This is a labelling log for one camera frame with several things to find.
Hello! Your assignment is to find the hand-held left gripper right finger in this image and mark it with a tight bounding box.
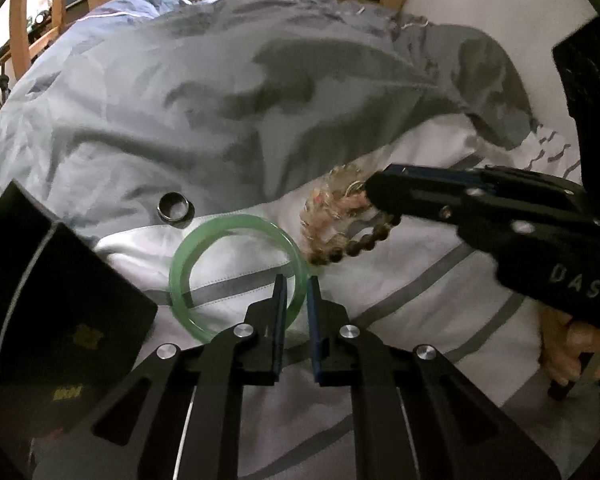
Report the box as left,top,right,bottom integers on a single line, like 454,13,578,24
306,276,563,480

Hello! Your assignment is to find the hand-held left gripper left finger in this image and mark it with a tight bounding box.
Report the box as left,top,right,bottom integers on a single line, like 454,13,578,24
32,274,288,480

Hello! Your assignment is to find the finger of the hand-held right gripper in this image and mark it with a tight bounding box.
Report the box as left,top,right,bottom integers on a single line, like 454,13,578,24
385,162,492,187
365,172,481,227

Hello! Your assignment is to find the brown wooden bead bracelet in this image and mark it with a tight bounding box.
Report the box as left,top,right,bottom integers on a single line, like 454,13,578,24
307,212,403,267

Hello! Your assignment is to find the clear pink crystal bead bracelet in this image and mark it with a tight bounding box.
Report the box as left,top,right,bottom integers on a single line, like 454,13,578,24
299,164,381,262

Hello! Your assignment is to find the green jade bangle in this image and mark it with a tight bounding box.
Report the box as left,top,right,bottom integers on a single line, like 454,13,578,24
168,214,311,346

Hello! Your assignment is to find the person's right hand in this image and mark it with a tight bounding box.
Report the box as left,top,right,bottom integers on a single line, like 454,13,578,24
538,304,600,402

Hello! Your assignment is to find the white grey-striped bed sheet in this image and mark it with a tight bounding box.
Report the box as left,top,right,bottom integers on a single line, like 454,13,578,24
30,112,587,480

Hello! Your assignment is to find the black box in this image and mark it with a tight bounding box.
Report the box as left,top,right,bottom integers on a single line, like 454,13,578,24
0,180,160,461

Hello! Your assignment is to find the grey-blue blanket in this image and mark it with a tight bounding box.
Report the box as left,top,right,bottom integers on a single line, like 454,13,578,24
0,0,542,246

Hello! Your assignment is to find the silver metal ring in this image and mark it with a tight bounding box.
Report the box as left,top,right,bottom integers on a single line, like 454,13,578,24
157,191,195,223

